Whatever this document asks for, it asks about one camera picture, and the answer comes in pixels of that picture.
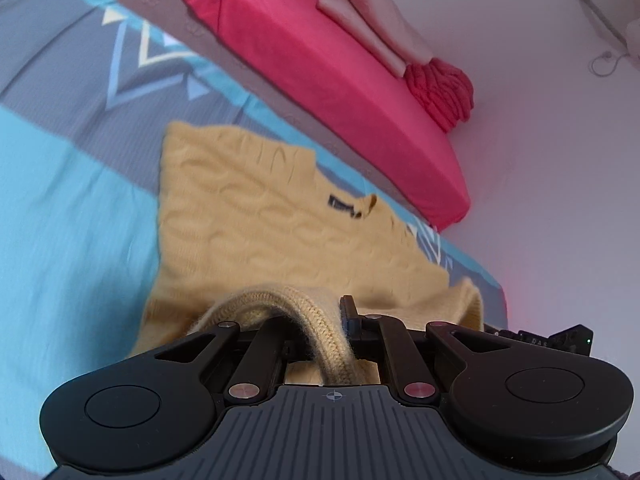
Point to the red bunched cloth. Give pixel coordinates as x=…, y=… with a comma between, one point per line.
x=442, y=92

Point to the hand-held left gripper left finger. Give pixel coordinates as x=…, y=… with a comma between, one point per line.
x=260, y=355

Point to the red mattress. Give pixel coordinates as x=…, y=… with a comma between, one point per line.
x=320, y=90

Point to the blue grey patterned blanket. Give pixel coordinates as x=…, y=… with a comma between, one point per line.
x=75, y=210

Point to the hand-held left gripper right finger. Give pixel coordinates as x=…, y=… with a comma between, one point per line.
x=395, y=355

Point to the white wall rod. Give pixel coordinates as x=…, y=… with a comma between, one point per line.
x=605, y=17

